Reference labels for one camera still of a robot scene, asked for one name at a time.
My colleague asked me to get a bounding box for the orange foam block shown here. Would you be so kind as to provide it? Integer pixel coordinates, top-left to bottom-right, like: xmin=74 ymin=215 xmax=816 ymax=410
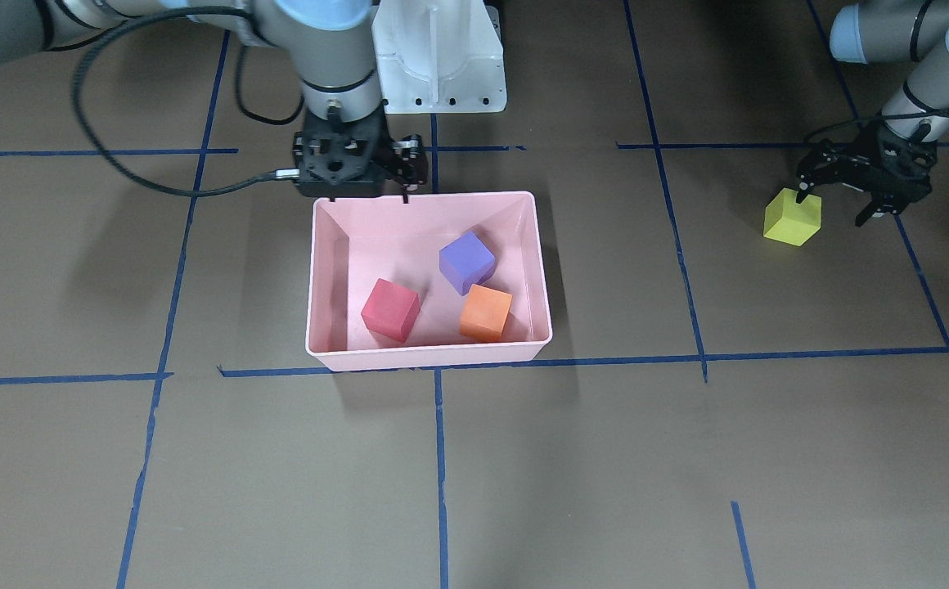
xmin=459 ymin=284 xmax=513 ymax=343

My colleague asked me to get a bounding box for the yellow foam block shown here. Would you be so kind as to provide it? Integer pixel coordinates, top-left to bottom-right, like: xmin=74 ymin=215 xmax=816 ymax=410
xmin=762 ymin=189 xmax=823 ymax=246

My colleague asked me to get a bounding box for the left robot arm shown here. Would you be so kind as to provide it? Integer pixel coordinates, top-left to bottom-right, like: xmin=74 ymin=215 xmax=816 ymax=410
xmin=796 ymin=1 xmax=949 ymax=217

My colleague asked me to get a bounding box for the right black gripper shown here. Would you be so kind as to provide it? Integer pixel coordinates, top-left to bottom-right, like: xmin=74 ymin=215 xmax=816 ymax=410
xmin=292 ymin=110 xmax=430 ymax=204

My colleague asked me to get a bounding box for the purple foam block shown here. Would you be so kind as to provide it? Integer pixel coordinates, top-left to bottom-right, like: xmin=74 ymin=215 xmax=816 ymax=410
xmin=439 ymin=232 xmax=497 ymax=297

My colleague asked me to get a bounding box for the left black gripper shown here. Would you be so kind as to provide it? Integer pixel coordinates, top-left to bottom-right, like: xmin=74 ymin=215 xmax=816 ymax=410
xmin=795 ymin=122 xmax=936 ymax=205

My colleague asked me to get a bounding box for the white mount base plate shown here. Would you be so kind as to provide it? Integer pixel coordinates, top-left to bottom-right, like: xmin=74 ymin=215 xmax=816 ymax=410
xmin=372 ymin=1 xmax=508 ymax=115

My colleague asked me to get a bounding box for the pink foam block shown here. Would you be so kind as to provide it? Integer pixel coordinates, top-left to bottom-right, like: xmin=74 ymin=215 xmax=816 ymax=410
xmin=360 ymin=278 xmax=421 ymax=342

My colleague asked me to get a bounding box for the pink plastic bin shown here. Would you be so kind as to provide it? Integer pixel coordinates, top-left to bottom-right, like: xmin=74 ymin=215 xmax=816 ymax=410
xmin=305 ymin=191 xmax=553 ymax=372

